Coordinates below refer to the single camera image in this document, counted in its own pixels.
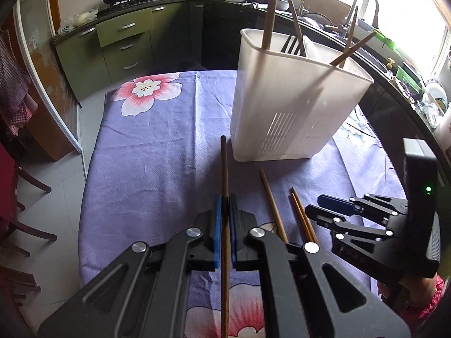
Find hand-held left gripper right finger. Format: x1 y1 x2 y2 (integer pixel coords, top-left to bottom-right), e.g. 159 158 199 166
228 194 411 338

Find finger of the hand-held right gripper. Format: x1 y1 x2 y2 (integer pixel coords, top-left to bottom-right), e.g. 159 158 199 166
316 193 410 226
305 203 394 241

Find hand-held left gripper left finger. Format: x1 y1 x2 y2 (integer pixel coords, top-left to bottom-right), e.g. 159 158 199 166
37 194 224 338

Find white plastic utensil holder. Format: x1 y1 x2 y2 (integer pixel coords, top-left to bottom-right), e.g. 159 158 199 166
230 28 375 163

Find black plastic fork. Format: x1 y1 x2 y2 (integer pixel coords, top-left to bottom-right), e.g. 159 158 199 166
280 34 306 57

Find person's right forearm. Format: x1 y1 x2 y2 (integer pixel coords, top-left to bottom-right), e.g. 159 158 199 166
400 275 445 322

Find person's right hand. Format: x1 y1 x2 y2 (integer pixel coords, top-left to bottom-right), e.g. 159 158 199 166
377 280 400 305

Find white printed carton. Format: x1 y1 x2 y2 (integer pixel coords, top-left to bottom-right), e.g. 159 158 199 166
433 112 451 149

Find purple floral tablecloth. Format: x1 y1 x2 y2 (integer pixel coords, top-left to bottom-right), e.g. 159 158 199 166
78 70 406 338

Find stacked white plates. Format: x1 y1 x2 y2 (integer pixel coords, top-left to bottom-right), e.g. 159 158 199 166
424 79 450 114

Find green storage box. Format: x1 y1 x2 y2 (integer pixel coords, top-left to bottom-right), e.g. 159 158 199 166
394 61 425 94

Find green tray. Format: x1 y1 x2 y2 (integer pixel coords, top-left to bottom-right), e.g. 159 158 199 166
375 30 399 48

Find wooden cutting board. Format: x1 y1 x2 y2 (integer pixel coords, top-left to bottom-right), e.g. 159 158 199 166
302 0 348 20

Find steel faucet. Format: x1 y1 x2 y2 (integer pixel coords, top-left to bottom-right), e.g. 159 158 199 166
343 0 380 36

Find dark wooden chair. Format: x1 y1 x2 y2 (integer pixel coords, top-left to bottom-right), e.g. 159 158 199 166
0 263 42 308

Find red chair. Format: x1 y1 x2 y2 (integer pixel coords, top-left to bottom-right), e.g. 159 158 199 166
0 140 58 256

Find kitchen window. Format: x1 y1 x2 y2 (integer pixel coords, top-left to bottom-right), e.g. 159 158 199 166
288 0 451 89

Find green base cabinets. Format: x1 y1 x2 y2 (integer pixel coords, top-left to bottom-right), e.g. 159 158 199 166
52 0 189 103

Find gas stove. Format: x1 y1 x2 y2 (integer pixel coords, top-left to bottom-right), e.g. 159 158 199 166
97 0 184 17

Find checked apron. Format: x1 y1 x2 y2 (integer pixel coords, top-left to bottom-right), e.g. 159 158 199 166
0 28 39 137

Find white plastic bags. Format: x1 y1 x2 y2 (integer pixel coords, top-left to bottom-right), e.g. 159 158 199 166
58 8 100 36

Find sliding door frame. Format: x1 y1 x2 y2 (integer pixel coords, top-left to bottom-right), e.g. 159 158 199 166
12 0 89 181

